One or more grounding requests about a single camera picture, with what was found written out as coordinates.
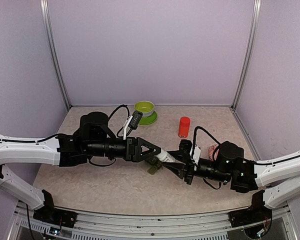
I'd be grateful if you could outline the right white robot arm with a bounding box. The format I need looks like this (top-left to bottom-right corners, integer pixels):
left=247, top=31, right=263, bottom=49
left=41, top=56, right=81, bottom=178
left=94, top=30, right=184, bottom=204
left=157, top=137, right=300, bottom=222

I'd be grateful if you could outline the red patterned oval tin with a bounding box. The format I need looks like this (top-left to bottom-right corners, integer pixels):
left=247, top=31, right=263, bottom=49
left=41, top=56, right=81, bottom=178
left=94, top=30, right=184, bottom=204
left=208, top=144, right=219, bottom=162

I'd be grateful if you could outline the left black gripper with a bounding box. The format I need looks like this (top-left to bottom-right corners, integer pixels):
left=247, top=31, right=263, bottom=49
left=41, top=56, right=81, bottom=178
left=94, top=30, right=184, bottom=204
left=86, top=136, right=162, bottom=163

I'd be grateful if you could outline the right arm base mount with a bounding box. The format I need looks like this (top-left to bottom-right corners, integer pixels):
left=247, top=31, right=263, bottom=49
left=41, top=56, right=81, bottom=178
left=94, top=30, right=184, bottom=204
left=228, top=207, right=273, bottom=228

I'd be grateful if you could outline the aluminium frame post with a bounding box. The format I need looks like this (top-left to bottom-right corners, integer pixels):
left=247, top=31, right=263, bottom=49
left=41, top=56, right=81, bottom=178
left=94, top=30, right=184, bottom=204
left=40, top=0, right=72, bottom=111
left=231, top=0, right=262, bottom=112

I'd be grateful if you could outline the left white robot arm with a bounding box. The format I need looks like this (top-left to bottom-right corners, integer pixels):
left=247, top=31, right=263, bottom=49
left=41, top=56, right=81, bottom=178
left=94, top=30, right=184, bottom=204
left=0, top=111, right=162, bottom=223

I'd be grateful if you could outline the green saucer plate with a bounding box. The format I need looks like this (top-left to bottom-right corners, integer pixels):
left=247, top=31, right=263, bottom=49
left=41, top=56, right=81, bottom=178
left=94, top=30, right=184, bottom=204
left=138, top=111, right=158, bottom=125

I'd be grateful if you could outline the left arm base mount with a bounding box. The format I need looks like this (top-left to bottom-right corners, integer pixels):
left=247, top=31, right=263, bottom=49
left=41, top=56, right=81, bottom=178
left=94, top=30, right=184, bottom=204
left=33, top=206, right=78, bottom=228

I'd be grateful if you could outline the red pill bottle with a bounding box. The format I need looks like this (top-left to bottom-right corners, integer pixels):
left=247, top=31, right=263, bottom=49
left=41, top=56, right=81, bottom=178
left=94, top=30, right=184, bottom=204
left=178, top=116, right=191, bottom=139

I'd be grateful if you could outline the green weekly pill organizer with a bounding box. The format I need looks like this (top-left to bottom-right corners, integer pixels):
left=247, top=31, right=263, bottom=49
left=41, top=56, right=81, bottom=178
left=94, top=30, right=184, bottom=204
left=146, top=157, right=162, bottom=175

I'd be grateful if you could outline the small white pill bottle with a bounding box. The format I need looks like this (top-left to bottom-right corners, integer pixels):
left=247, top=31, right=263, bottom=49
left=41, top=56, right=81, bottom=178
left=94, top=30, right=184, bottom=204
left=155, top=149, right=176, bottom=163

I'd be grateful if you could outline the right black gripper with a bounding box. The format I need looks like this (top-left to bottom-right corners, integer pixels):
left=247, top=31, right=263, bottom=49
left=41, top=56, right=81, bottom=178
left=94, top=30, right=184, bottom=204
left=162, top=150, right=232, bottom=186

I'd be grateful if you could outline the right aluminium frame post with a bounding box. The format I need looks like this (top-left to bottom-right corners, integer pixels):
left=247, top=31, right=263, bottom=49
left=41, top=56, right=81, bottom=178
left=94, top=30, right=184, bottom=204
left=231, top=0, right=262, bottom=112

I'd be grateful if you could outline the front aluminium rail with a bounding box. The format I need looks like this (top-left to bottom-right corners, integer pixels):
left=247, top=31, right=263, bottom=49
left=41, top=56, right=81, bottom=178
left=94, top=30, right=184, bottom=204
left=13, top=197, right=297, bottom=240

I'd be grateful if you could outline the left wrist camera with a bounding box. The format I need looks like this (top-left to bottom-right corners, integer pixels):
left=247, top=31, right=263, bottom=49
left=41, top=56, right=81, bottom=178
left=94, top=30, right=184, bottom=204
left=122, top=110, right=143, bottom=140

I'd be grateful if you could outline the green and white bowl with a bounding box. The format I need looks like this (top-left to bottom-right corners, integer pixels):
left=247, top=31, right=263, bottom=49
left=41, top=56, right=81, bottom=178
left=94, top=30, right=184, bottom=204
left=134, top=100, right=155, bottom=118

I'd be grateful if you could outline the left aluminium frame post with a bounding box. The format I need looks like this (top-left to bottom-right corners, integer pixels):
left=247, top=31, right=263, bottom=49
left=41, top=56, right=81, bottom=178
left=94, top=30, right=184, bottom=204
left=40, top=0, right=72, bottom=111

